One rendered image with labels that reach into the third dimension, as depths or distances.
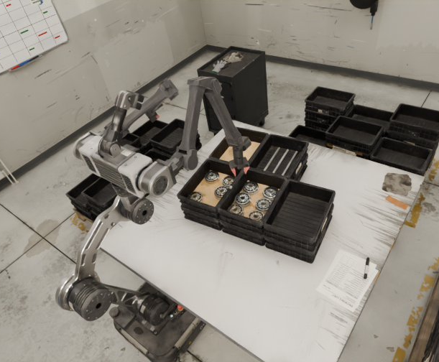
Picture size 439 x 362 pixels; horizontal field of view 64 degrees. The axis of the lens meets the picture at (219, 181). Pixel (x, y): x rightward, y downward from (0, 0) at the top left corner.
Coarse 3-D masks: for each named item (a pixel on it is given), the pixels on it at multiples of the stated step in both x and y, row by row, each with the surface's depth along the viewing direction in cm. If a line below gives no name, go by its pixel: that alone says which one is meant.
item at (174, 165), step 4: (156, 160) 157; (160, 160) 156; (168, 160) 159; (172, 160) 159; (176, 160) 160; (168, 164) 153; (172, 164) 157; (176, 164) 159; (180, 164) 160; (172, 168) 157; (176, 168) 158; (180, 168) 162; (172, 172) 156; (176, 172) 159; (172, 176) 157; (172, 180) 159
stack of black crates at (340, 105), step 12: (312, 96) 353; (324, 96) 360; (336, 96) 351; (348, 96) 343; (312, 108) 344; (324, 108) 336; (336, 108) 327; (348, 108) 337; (312, 120) 353; (324, 120) 344
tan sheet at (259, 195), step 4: (248, 180) 237; (260, 184) 233; (260, 188) 230; (240, 192) 230; (260, 192) 227; (252, 196) 226; (256, 196) 226; (260, 196) 225; (252, 200) 223; (256, 200) 223; (232, 204) 224; (252, 204) 221; (244, 208) 219; (248, 208) 219; (252, 208) 218; (244, 212) 217; (248, 212) 217
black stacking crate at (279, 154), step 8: (272, 136) 255; (264, 144) 249; (272, 144) 260; (280, 144) 256; (288, 144) 252; (296, 144) 249; (304, 144) 245; (264, 152) 253; (272, 152) 255; (280, 152) 254; (288, 152) 253; (256, 160) 242; (264, 160) 250; (272, 160) 249; (288, 160) 247; (304, 160) 245; (256, 168) 245; (272, 168) 243; (280, 168) 242; (288, 168) 241; (296, 168) 233
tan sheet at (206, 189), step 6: (222, 174) 246; (204, 180) 244; (198, 186) 240; (204, 186) 239; (210, 186) 239; (216, 186) 238; (204, 192) 235; (210, 192) 234; (204, 198) 231; (210, 198) 230; (210, 204) 226; (216, 204) 226
